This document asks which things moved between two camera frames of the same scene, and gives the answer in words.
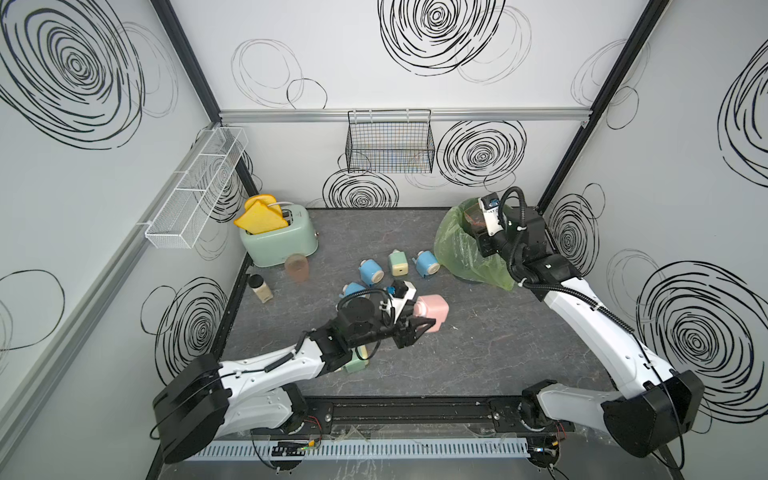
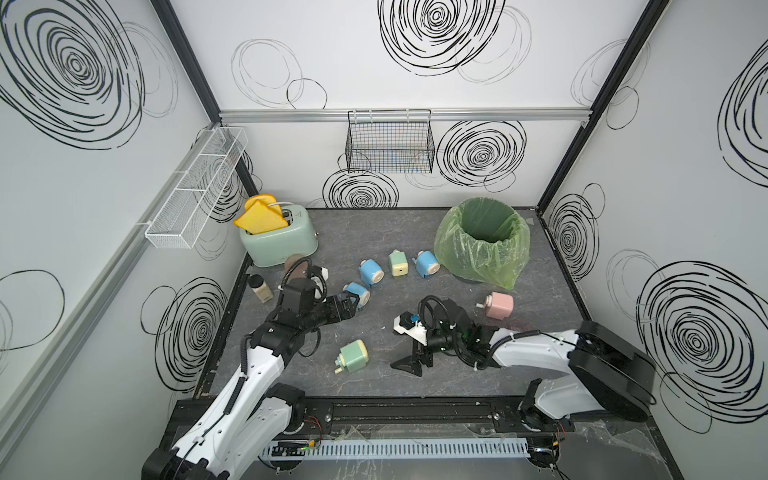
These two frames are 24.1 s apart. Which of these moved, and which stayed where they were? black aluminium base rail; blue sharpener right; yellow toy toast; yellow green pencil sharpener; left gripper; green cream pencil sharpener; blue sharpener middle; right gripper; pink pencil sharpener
Moved: pink pencil sharpener; left gripper; right gripper
Stayed: blue sharpener right; green cream pencil sharpener; yellow green pencil sharpener; black aluminium base rail; blue sharpener middle; yellow toy toast
